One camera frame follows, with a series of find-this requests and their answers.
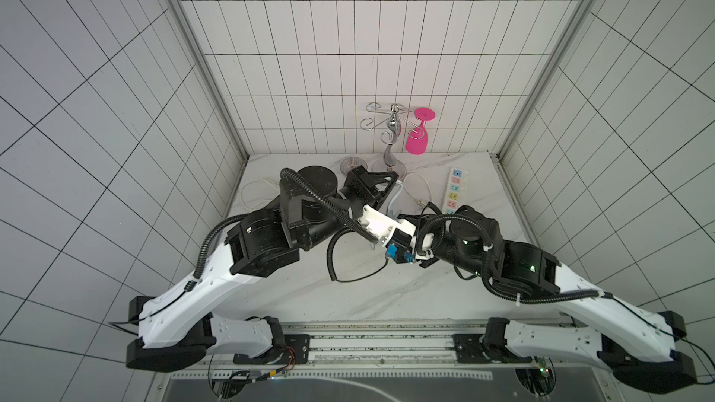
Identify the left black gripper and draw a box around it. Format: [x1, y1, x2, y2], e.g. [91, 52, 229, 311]
[301, 165, 398, 247]

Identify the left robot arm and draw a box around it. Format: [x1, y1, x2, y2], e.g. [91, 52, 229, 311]
[126, 166, 398, 373]

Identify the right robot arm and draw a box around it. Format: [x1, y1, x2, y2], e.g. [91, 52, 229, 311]
[384, 206, 700, 395]

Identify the white multicolour power strip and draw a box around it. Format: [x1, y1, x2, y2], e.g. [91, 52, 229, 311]
[441, 167, 469, 214]

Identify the pink wine glass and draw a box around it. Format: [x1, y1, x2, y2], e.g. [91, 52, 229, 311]
[405, 107, 436, 156]

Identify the chrome wine glass rack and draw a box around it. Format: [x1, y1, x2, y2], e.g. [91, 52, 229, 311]
[359, 102, 416, 180]

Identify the white cord of multicolour strip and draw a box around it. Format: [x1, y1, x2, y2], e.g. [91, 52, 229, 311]
[398, 171, 442, 213]

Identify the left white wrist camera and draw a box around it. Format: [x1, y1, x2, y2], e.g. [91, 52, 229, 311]
[357, 205, 417, 249]

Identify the cream cord of teal strip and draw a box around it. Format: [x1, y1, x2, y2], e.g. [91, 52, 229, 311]
[239, 177, 280, 213]

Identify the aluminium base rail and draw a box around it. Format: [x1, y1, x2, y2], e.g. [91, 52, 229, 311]
[169, 319, 549, 380]

